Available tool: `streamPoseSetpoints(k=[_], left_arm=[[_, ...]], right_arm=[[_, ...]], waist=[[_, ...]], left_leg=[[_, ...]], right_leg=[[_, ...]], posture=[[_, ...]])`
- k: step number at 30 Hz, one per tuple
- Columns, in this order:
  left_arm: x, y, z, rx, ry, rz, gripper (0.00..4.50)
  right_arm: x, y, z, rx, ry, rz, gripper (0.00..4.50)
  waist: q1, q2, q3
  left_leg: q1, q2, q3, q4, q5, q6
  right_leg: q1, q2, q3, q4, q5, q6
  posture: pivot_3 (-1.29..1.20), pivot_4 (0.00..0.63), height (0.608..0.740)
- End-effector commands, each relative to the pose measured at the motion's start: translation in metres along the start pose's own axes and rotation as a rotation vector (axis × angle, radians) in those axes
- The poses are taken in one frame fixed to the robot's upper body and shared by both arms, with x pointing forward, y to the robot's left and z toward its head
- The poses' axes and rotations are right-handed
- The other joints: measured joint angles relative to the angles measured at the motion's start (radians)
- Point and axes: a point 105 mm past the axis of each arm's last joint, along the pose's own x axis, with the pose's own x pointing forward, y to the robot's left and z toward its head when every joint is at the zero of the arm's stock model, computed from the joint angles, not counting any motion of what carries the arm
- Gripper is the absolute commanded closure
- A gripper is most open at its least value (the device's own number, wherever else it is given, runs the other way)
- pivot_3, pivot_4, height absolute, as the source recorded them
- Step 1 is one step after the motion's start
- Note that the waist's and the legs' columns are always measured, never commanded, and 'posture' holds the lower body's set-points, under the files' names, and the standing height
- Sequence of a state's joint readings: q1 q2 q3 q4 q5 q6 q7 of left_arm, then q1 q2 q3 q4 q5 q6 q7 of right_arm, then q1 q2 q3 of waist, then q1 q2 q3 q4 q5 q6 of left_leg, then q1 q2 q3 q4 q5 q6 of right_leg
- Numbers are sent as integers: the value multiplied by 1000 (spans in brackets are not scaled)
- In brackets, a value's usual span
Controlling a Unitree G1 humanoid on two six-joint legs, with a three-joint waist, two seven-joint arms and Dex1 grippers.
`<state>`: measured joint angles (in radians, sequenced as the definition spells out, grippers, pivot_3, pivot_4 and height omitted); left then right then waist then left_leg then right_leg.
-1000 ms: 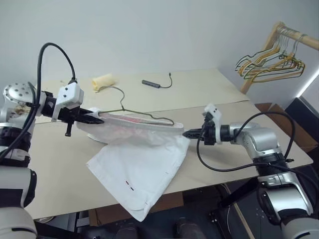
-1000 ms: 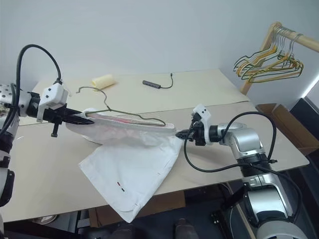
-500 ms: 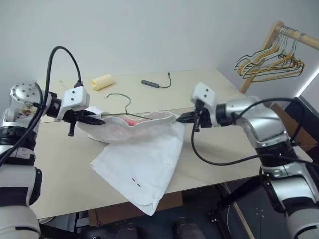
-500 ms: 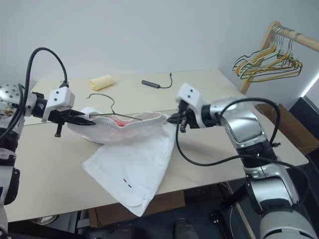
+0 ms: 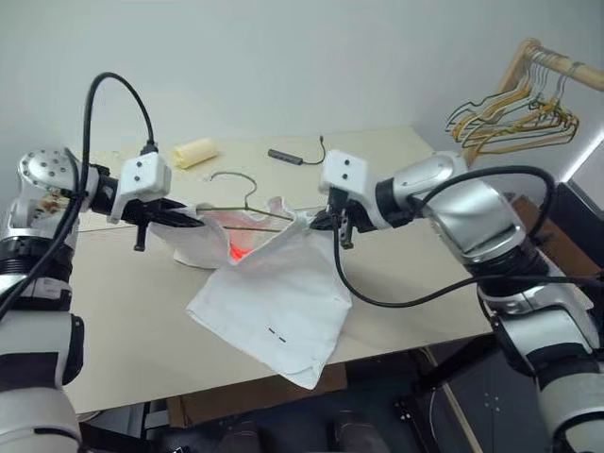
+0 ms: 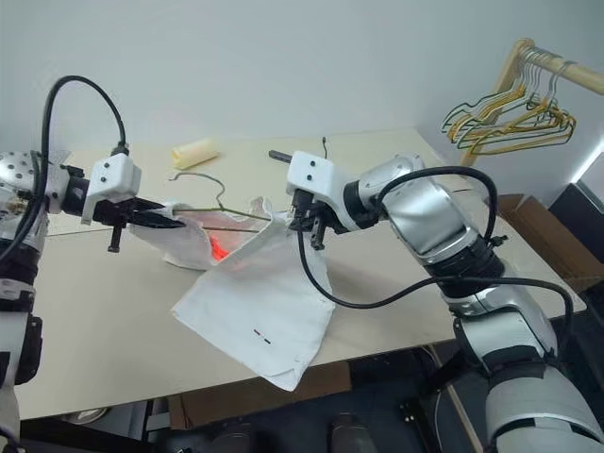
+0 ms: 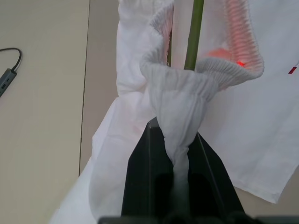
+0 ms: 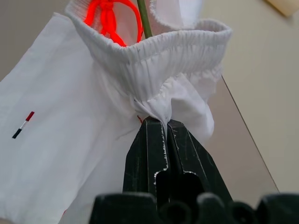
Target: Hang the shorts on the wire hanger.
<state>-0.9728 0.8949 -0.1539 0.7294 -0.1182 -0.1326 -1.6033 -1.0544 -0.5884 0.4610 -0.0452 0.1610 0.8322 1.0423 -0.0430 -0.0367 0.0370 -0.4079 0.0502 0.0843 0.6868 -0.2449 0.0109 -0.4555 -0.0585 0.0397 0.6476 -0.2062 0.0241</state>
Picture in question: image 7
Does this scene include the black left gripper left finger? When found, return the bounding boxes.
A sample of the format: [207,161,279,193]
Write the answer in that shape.
[121,119,176,218]

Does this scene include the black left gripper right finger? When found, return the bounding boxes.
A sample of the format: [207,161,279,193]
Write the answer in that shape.
[186,132,246,218]

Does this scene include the white shorts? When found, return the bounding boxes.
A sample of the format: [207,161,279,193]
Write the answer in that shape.
[50,0,299,224]

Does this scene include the olive green clothes hanger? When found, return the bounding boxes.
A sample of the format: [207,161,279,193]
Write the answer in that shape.
[184,0,205,70]

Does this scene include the grey USB hub with cable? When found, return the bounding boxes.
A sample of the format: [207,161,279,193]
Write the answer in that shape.
[0,48,23,98]

